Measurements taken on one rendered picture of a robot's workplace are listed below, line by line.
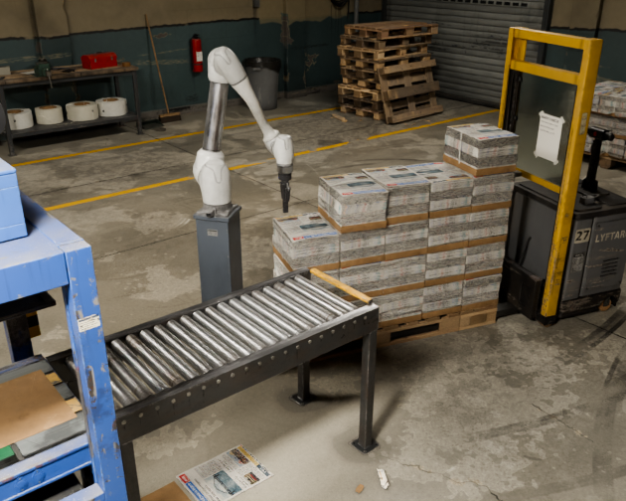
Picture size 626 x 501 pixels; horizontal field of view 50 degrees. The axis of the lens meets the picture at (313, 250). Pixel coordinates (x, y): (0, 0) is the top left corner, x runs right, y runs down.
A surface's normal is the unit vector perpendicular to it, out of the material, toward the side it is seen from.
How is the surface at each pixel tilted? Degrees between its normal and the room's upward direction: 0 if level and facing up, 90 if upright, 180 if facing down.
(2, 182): 90
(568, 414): 0
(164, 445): 0
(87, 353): 90
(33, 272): 90
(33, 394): 0
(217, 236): 90
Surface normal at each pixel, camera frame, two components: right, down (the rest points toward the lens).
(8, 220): 0.63, 0.32
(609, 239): 0.36, 0.38
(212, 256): -0.25, 0.40
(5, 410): 0.00, -0.91
